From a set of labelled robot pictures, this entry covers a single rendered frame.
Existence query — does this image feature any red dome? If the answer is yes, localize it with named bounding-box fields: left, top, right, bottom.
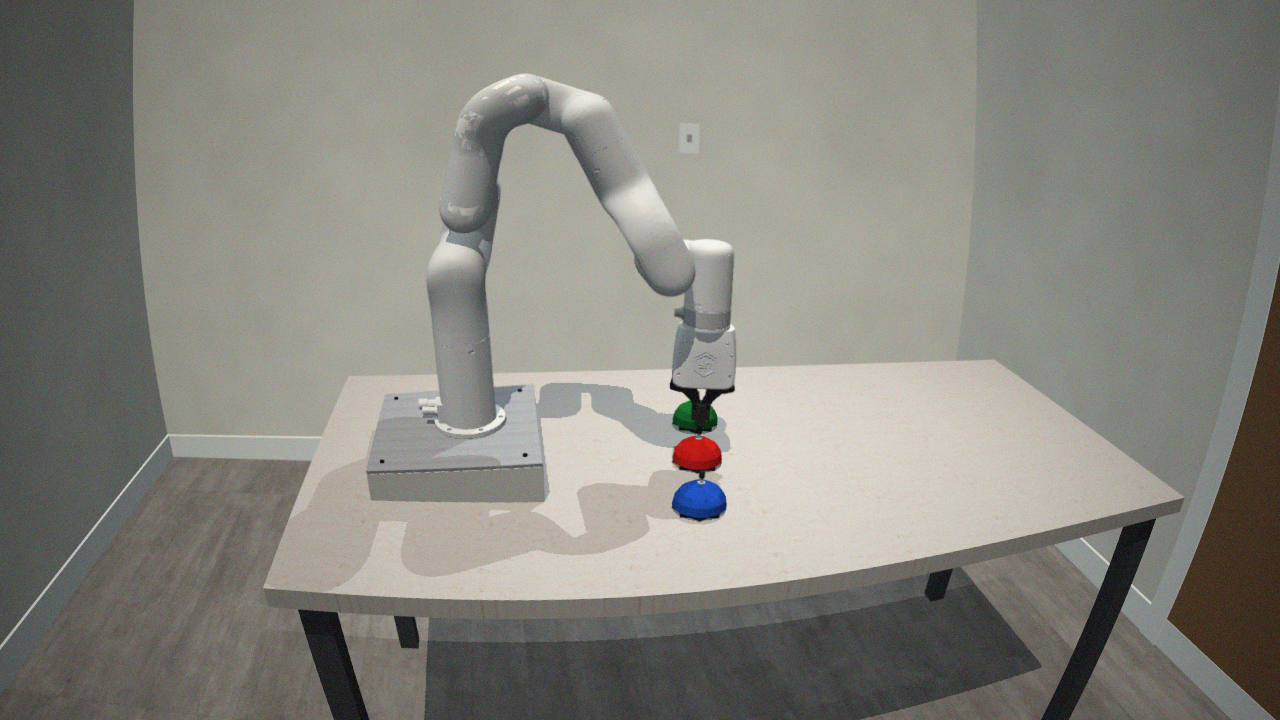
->
left=672, top=427, right=722, bottom=473

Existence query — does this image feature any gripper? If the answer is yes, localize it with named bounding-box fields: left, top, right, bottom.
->
left=669, top=322, right=736, bottom=427

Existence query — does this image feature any green dome bell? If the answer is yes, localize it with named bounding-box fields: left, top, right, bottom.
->
left=673, top=400, right=718, bottom=434

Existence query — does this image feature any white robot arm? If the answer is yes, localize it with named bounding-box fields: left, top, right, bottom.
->
left=419, top=74, right=733, bottom=439

